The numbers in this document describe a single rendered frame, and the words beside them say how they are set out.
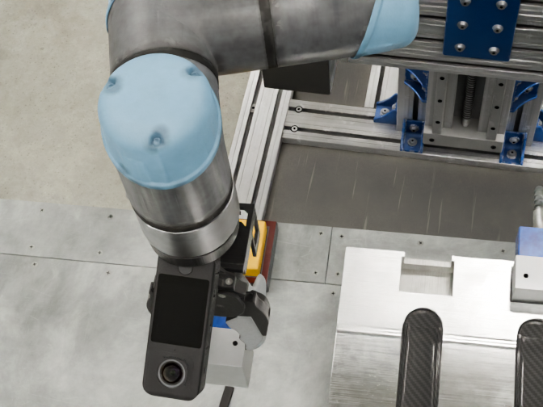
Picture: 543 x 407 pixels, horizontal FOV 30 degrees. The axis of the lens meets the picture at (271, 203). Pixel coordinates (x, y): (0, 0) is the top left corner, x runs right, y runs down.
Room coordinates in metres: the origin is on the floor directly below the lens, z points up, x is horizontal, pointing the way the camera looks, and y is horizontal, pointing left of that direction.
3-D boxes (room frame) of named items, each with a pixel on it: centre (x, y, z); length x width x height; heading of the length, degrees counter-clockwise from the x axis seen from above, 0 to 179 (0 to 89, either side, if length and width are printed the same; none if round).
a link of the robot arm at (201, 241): (0.39, 0.06, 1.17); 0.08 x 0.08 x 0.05
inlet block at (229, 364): (0.41, 0.06, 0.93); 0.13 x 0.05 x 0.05; 164
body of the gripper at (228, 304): (0.40, 0.06, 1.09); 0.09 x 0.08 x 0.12; 164
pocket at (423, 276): (0.43, -0.14, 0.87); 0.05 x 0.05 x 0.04; 74
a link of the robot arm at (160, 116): (0.39, 0.06, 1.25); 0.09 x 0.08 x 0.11; 178
